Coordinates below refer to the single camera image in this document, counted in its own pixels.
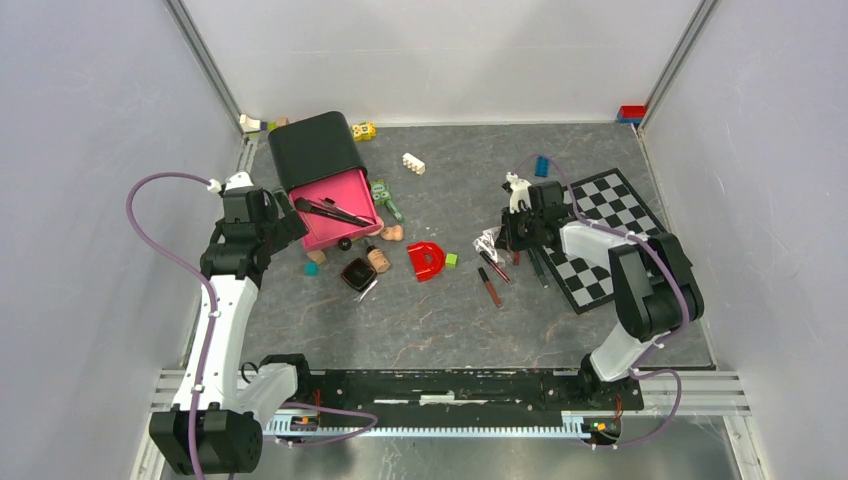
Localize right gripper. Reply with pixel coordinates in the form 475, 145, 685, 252
495, 203, 544, 252

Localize black makeup brush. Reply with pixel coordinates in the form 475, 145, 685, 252
294, 197, 371, 227

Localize clear plastic wrapper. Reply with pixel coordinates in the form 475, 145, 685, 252
472, 227, 500, 262

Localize red lipstick tube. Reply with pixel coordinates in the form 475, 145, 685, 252
478, 250, 511, 284

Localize thin black pencil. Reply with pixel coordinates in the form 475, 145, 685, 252
321, 198, 375, 224

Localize brown lip gloss tube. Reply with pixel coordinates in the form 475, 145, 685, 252
477, 267, 503, 308

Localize black pink drawer organizer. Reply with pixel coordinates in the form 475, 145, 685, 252
267, 111, 380, 252

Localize beige makeup sponge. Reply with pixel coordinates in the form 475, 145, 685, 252
380, 225, 405, 242

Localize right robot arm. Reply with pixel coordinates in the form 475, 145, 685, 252
501, 173, 705, 408

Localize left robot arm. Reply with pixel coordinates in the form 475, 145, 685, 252
149, 187, 314, 479

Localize dark eyeliner pencil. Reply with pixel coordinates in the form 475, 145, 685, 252
527, 248, 549, 289

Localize wooden cube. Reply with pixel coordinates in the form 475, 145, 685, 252
306, 250, 327, 265

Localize teal cube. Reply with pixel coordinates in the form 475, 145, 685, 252
304, 262, 319, 277

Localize blue lego brick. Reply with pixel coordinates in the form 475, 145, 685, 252
534, 155, 550, 178

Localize black white chessboard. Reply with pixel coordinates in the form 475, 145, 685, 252
519, 169, 701, 326

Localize black compact case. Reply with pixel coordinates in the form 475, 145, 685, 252
340, 257, 378, 293

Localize green number blocks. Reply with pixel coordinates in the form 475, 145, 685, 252
370, 179, 392, 206

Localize foundation bottle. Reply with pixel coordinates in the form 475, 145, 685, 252
363, 240, 391, 274

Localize white toy block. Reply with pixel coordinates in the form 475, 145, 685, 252
238, 113, 263, 134

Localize silver tweezers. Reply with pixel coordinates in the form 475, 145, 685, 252
355, 280, 379, 303

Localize red D-shaped toy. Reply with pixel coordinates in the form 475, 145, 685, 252
406, 241, 446, 283

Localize yellow toy block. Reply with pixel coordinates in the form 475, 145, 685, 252
350, 122, 377, 142

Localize white lego brick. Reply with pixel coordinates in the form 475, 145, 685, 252
402, 153, 426, 175

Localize red blue corner blocks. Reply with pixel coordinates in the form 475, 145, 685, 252
616, 105, 647, 125

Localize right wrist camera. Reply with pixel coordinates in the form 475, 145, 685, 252
501, 172, 532, 214

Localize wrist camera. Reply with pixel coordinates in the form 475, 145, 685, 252
501, 172, 532, 214
206, 171, 254, 196

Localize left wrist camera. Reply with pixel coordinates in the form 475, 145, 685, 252
206, 171, 254, 196

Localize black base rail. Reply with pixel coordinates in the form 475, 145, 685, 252
298, 368, 645, 433

